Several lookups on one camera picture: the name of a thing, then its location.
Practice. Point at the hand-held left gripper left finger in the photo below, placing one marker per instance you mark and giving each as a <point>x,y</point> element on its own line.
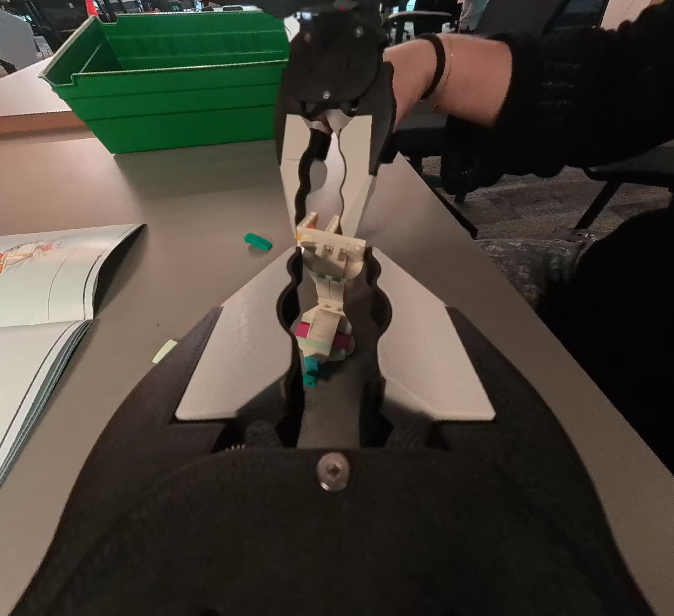
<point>237,363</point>

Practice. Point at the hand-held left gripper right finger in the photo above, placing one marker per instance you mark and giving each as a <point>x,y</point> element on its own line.
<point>432,363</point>

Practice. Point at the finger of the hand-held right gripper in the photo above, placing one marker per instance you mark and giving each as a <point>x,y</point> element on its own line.
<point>358,173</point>
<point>289,173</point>

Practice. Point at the white orange lego arch piece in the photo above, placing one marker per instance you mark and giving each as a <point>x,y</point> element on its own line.
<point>307,226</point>

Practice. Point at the white lego unicorn model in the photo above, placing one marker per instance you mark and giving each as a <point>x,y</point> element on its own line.
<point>326,321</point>

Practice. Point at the person's right forearm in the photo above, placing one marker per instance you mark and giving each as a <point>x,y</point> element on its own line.
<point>579,99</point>

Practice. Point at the light green lego piece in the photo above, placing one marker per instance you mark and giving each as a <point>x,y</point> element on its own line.
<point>165,351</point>

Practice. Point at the teal lego piece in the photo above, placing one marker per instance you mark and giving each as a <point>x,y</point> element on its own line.
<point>258,241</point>

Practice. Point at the person's right hand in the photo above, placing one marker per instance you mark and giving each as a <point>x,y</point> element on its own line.
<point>408,73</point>

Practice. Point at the black wrist band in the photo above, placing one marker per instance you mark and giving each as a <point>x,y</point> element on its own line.
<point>441,63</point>

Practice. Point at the green plastic bin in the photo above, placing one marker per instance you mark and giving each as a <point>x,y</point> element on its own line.
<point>174,99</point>

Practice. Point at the open instruction booklet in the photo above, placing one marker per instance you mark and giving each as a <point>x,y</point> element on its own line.
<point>52,279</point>

